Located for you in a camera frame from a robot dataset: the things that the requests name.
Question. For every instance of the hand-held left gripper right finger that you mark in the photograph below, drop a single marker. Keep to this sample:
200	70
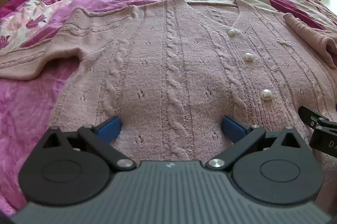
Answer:
233	129

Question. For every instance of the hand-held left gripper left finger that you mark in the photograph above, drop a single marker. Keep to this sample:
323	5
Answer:
109	129

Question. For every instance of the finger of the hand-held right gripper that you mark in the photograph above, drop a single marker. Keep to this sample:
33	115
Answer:
313	114

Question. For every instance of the pink knit cardigan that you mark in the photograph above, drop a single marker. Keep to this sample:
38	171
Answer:
168	76

